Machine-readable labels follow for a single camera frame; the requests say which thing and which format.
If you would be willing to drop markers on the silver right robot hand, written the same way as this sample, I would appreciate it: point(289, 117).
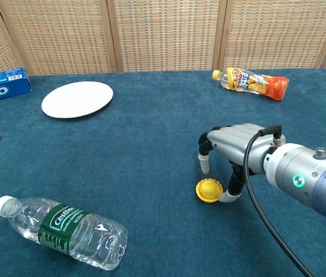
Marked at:
point(235, 141)

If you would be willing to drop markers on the blue carpet table cover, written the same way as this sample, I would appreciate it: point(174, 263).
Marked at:
point(122, 161)

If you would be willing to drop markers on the orange drink bottle yellow cap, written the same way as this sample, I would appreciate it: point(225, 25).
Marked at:
point(252, 83)

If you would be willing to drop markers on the yellow egg tart cup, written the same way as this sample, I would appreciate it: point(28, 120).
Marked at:
point(204, 198)

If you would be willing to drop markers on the woven folding screen wooden frame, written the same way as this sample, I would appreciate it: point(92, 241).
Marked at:
point(162, 34)

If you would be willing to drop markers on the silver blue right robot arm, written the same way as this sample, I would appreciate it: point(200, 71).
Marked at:
point(307, 179)

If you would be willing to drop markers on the clear water bottle green label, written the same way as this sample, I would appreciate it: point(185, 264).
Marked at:
point(64, 231)

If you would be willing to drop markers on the white round plate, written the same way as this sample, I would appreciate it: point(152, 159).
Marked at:
point(77, 99)

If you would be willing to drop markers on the blue Oreo cookie box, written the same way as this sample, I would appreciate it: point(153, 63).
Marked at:
point(1, 86)

